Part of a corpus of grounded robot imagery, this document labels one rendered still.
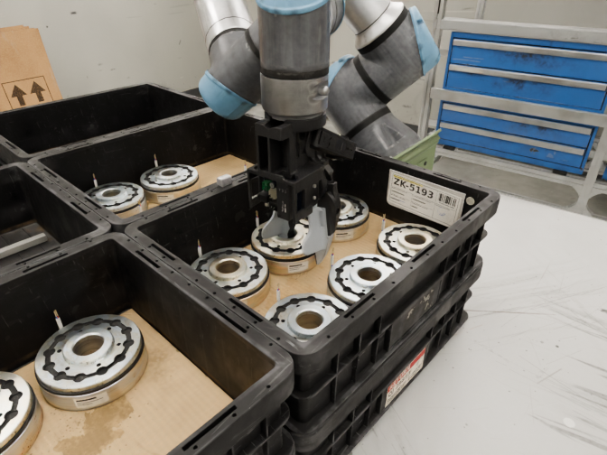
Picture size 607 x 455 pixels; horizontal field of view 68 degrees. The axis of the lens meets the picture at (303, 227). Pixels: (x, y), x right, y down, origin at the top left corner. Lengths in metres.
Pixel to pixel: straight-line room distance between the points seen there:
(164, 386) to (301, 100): 0.33
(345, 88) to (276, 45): 0.48
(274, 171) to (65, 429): 0.33
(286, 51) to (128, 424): 0.39
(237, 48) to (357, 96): 0.39
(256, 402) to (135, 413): 0.17
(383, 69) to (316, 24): 0.46
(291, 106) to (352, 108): 0.46
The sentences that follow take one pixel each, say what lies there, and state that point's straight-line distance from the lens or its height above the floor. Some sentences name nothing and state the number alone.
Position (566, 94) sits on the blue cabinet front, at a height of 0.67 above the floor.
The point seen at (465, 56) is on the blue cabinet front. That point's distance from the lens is 2.44.
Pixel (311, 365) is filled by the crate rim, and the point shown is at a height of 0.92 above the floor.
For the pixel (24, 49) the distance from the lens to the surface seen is 3.55.
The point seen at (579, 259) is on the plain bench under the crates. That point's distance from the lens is 1.02.
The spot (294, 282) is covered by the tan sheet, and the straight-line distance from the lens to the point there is 0.61.
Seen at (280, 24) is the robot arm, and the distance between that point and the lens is 0.48.
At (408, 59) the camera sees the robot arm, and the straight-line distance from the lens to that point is 0.92.
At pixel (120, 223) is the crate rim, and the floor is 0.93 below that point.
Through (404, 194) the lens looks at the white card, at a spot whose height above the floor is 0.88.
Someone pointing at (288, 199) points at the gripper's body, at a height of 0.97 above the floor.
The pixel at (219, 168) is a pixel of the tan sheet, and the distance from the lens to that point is 0.94.
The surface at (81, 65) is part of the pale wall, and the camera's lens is 3.92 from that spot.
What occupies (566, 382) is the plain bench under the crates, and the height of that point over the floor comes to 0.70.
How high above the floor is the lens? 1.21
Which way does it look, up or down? 32 degrees down
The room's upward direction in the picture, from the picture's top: straight up
